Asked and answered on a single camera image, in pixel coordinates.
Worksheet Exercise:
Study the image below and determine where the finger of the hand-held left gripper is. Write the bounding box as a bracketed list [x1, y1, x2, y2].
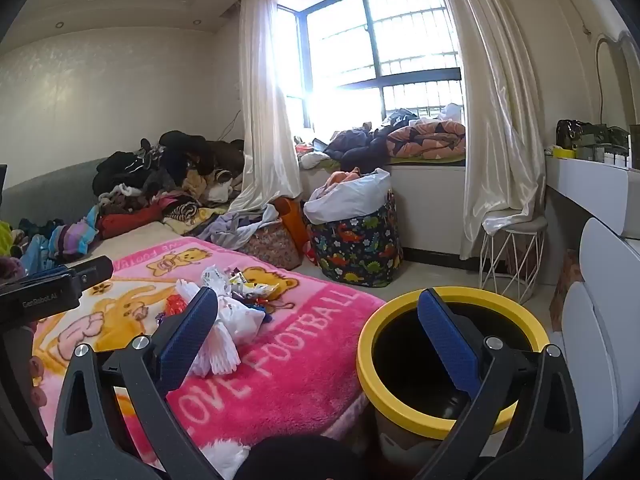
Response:
[25, 265, 68, 284]
[65, 255, 115, 292]

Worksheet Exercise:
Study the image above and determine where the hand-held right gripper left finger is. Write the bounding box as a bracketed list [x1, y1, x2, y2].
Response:
[51, 286, 223, 480]

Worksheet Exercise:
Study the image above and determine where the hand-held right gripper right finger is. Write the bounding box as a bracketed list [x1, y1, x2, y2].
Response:
[410, 287, 585, 480]

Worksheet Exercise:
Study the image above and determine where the yellow-rimmed black bin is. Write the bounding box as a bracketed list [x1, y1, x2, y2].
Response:
[356, 286, 551, 480]

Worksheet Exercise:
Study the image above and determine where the white plastic bag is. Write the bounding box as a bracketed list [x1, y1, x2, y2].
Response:
[216, 294, 266, 348]

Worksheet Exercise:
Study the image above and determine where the white printed wrapper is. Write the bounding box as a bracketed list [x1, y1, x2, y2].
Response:
[201, 266, 233, 291]

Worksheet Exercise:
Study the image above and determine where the yellow green snack wrapper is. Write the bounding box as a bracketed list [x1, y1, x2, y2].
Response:
[231, 280, 282, 301]

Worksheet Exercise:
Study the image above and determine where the bed with beige sheet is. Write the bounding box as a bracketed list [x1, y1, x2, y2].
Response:
[65, 220, 176, 266]

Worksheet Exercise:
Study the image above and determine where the grey bed headboard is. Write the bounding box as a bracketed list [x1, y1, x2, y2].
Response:
[0, 157, 108, 221]

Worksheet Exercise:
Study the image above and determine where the pink bear print blanket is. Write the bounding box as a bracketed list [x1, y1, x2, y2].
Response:
[32, 237, 386, 480]

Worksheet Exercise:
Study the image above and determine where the pile of clothes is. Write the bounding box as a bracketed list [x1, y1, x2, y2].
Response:
[0, 130, 246, 281]

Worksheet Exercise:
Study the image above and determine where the white fluffy cloth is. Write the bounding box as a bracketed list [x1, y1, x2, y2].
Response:
[202, 439, 251, 480]

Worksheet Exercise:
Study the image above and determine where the dinosaur print fabric basket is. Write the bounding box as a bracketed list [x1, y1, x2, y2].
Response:
[306, 192, 403, 288]

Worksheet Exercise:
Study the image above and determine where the lavender cloth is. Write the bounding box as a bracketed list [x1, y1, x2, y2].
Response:
[197, 205, 278, 246]

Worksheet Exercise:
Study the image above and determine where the floral fabric bag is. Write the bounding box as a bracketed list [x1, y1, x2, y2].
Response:
[240, 220, 301, 271]

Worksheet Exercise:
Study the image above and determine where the white rounded drawer cabinet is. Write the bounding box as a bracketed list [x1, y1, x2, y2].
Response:
[560, 217, 640, 461]

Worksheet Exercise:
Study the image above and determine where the dark cloth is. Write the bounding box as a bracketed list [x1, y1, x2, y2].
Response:
[235, 435, 371, 480]

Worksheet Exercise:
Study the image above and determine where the orange paper bag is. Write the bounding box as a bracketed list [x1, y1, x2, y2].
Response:
[272, 197, 308, 256]

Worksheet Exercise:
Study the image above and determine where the large white bag in basket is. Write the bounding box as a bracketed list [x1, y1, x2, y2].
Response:
[303, 167, 392, 223]

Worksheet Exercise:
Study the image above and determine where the green sill mat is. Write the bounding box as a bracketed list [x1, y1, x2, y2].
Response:
[390, 155, 466, 165]

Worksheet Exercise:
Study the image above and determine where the orange cloth in basket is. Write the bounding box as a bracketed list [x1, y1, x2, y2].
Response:
[327, 167, 363, 186]

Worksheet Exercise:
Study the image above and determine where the orange patterned quilt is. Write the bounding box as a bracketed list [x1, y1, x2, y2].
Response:
[387, 120, 467, 158]

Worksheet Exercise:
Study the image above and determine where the white vanity desk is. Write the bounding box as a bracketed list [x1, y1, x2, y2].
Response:
[545, 152, 640, 241]

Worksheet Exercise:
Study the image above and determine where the dark jacket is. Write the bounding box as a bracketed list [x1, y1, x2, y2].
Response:
[324, 127, 396, 166]

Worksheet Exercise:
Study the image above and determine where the cream curtain beside stool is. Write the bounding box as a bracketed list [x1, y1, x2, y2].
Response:
[430, 0, 548, 261]

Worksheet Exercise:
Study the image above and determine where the cream curtain beside bed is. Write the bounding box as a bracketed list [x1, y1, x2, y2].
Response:
[227, 0, 303, 213]

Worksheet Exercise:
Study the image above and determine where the dark framed window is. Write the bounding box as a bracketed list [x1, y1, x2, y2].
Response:
[275, 0, 463, 131]

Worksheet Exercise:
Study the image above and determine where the vanity mirror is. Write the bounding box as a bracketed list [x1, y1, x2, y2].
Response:
[595, 30, 640, 128]

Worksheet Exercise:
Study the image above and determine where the white wire stool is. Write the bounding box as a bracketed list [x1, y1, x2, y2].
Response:
[479, 215, 548, 306]

